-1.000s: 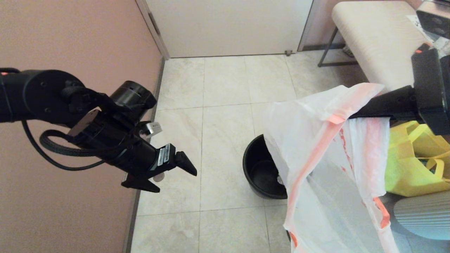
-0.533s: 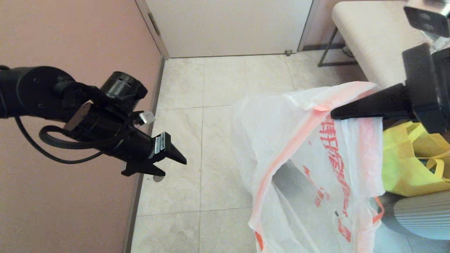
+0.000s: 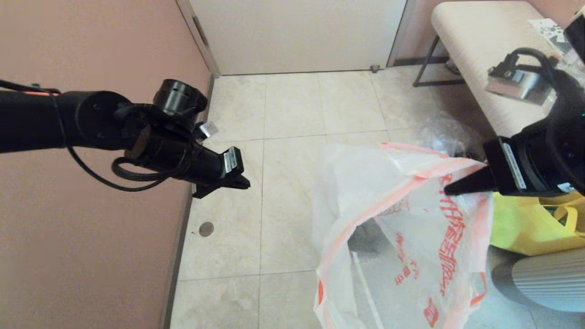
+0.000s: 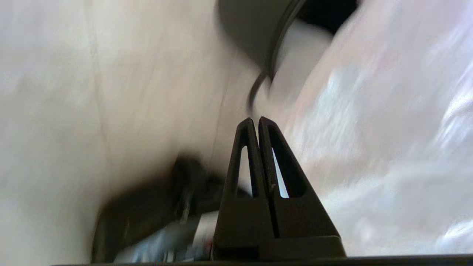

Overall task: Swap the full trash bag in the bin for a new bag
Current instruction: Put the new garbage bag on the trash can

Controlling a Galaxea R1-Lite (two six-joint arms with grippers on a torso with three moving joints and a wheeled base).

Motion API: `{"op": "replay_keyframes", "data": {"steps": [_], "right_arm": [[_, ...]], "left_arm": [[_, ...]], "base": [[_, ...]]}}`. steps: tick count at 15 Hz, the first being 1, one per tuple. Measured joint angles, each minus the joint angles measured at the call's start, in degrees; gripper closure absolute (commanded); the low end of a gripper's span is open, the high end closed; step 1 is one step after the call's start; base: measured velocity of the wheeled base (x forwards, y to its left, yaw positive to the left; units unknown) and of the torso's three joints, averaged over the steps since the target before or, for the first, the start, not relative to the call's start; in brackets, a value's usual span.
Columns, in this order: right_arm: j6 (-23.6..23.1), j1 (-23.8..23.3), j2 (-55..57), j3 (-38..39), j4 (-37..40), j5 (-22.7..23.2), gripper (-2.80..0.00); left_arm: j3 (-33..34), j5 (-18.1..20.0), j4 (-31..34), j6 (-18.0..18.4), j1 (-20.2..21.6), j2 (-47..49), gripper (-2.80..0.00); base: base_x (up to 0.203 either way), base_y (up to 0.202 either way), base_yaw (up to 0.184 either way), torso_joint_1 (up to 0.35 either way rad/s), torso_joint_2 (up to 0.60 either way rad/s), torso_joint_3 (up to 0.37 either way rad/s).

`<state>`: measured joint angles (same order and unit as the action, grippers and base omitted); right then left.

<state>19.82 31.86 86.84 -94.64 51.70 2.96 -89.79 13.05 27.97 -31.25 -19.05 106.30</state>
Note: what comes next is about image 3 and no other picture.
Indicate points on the round metal floor drain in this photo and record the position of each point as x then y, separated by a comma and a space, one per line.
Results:
206, 229

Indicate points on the dark grey shoe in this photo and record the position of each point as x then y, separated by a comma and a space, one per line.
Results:
452, 67

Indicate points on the grey ribbed round object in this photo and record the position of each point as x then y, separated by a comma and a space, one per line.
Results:
548, 283

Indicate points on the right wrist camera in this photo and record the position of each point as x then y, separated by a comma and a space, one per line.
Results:
516, 84

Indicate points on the yellow tote bag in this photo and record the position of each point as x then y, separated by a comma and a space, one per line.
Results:
525, 224

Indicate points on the black trash bin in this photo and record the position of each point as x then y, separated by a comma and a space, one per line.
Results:
365, 240

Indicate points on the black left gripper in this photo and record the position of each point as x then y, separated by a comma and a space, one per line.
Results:
210, 167

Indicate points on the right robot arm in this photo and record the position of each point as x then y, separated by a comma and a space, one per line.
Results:
571, 114

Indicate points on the black and white leaflet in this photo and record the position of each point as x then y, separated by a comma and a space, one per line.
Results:
546, 27

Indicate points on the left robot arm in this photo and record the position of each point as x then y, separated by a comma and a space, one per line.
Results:
91, 119

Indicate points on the white door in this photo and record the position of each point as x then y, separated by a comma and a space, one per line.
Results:
297, 36

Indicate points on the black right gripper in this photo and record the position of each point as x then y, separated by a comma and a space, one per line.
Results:
530, 160

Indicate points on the beige table with metal legs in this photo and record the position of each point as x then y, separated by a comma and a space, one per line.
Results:
470, 45

